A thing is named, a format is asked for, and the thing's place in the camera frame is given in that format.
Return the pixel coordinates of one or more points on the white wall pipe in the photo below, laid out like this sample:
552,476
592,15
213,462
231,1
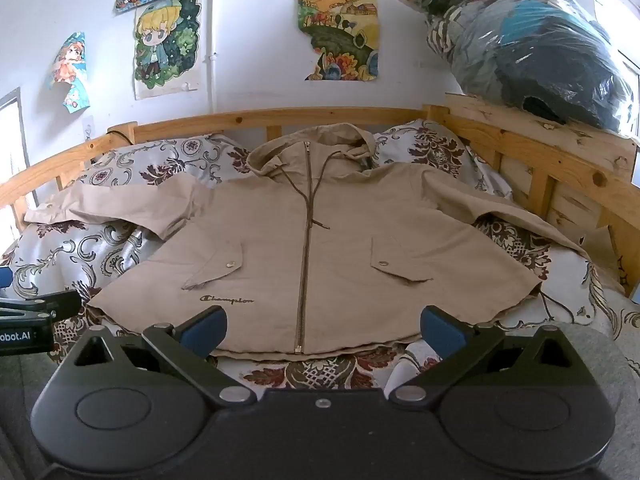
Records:
213,50

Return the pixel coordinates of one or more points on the white wall socket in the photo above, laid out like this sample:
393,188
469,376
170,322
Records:
88,129

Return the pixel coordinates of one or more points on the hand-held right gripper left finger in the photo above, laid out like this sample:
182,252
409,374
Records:
205,334

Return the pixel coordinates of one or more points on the wooden bed frame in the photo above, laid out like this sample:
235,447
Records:
550,145

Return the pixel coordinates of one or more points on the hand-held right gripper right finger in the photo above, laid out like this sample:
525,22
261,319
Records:
442,334

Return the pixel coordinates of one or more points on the white floral bedspread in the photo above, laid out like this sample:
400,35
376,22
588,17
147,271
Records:
65,255

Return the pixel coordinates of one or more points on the beige hooded zip jacket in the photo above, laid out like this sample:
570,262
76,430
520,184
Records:
310,270

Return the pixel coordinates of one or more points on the window with grey frame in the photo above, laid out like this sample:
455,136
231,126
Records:
10,160

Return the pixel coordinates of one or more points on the person's left leg grey pants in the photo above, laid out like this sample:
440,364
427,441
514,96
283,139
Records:
17,410

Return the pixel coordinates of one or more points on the autumn landscape poster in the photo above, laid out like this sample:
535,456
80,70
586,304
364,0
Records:
340,30

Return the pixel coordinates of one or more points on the blond cartoon child poster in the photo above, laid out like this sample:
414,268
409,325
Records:
162,47

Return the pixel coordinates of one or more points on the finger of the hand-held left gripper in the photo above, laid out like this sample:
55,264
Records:
4,278
47,304

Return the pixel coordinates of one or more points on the small curled cartoon poster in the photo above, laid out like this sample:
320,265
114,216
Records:
70,72

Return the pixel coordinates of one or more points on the clear plastic bag of clothes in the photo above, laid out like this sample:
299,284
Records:
530,50

